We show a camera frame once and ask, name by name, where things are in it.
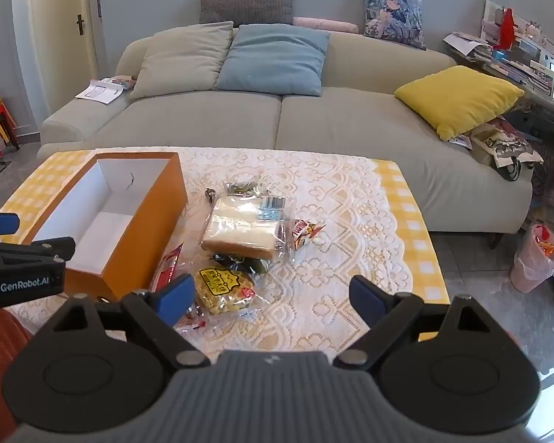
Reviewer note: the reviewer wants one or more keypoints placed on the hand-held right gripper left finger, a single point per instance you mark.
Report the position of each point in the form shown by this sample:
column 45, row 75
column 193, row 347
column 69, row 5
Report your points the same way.
column 177, row 297

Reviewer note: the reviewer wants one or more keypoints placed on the pink rolled blanket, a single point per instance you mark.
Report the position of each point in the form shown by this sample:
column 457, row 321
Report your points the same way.
column 323, row 24

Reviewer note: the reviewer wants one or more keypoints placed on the cream door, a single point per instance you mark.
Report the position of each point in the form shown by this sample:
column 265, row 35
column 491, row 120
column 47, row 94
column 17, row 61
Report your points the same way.
column 55, row 23

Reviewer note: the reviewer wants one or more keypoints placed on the reddish brown seat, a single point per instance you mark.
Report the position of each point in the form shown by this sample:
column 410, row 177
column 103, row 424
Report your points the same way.
column 0, row 346

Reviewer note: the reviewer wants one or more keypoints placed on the yellow cushion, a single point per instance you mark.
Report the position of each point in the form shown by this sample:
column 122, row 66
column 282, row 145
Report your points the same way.
column 457, row 97

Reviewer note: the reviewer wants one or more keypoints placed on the printed figure pillow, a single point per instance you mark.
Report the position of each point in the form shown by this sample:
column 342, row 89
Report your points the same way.
column 392, row 18

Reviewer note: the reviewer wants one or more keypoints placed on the glossy magazine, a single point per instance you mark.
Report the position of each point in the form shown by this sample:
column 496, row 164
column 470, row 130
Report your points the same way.
column 461, row 141

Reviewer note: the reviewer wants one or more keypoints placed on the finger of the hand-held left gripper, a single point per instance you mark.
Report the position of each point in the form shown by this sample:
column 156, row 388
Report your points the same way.
column 0, row 224
column 32, row 249

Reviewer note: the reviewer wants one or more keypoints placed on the large red snack packet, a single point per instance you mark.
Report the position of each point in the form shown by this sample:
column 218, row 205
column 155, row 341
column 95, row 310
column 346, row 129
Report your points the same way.
column 168, row 265

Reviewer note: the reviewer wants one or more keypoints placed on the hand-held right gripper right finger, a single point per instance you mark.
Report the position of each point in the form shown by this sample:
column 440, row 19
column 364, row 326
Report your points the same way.
column 367, row 297

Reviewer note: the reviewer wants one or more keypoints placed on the small colourful packet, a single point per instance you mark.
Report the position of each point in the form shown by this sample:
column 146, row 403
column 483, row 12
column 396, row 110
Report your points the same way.
column 124, row 82

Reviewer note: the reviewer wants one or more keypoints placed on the clear puffed snack bag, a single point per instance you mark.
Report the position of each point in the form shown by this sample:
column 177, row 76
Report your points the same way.
column 242, row 188

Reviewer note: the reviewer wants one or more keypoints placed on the dark brown snack stick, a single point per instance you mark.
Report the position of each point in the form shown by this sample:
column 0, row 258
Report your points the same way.
column 209, row 195

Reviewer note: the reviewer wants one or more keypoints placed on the beige sofa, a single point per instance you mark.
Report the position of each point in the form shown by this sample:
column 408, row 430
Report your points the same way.
column 328, row 124

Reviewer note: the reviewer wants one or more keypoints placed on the beige cushion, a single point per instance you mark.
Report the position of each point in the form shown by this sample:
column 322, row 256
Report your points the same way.
column 180, row 62

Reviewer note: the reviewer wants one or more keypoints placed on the orange cardboard box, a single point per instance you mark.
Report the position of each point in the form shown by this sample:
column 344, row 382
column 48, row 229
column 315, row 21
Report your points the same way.
column 147, row 221

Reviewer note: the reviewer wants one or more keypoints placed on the grey cushion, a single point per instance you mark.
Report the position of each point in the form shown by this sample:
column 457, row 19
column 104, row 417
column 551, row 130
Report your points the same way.
column 247, row 7

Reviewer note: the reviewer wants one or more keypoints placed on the bagged sliced bread loaf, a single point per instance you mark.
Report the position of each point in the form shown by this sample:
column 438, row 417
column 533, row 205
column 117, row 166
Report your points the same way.
column 240, row 230

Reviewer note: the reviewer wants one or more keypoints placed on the blue cushion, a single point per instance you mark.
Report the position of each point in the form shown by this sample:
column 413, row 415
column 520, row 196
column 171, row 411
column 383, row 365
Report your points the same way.
column 272, row 62

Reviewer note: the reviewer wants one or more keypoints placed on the yellow checkered tablecloth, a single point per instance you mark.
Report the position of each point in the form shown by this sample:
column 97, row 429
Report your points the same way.
column 399, row 180

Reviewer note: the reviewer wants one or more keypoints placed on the small red snack packet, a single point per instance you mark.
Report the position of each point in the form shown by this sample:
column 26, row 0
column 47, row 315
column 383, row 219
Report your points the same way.
column 194, row 320

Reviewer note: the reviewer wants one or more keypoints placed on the printed tote bag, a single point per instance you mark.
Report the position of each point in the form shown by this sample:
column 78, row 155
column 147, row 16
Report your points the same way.
column 503, row 145

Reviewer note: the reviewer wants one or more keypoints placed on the red stick snack packet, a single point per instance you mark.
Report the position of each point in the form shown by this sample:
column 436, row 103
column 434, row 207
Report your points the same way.
column 302, row 233

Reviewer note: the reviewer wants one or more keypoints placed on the yellow snack packet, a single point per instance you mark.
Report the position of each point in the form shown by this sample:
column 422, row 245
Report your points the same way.
column 221, row 286

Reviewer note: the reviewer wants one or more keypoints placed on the pink trash bin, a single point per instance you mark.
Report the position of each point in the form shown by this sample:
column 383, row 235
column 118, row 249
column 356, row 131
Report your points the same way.
column 533, row 263

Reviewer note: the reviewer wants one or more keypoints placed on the dark green snack packet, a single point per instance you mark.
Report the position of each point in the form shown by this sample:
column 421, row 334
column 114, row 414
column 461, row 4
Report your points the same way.
column 254, row 265

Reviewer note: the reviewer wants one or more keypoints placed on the red paper bag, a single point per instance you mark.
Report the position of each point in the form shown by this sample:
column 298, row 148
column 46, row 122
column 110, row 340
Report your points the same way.
column 508, row 30

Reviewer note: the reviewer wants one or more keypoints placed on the white paper booklet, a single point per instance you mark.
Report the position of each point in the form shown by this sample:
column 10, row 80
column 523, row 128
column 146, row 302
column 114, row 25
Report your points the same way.
column 99, row 91

